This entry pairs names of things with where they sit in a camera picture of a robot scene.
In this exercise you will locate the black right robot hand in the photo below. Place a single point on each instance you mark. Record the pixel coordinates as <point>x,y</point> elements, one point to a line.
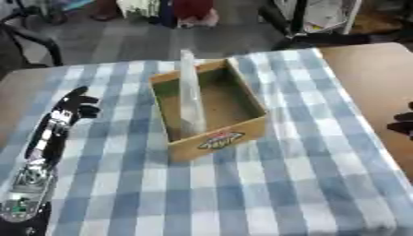
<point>403,122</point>

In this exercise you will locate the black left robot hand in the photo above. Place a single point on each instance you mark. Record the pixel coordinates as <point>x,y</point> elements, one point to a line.
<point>63,110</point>

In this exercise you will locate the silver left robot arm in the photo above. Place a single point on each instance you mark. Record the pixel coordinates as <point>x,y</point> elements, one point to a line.
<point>27,190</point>

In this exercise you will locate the clear plastic bottle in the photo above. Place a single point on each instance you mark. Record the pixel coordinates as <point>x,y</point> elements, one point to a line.
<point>190,95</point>

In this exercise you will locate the tan cardboard box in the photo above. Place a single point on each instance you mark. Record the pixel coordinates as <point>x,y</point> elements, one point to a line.
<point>215,110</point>

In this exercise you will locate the black chair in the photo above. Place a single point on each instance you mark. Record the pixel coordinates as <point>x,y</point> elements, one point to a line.
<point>27,37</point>

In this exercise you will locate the white board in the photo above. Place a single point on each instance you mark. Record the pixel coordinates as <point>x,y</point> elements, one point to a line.
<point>331,15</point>

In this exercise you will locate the black tripod stand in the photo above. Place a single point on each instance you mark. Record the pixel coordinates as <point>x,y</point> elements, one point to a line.
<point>306,27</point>

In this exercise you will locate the person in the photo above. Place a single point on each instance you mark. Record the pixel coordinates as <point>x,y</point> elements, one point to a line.
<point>161,10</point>

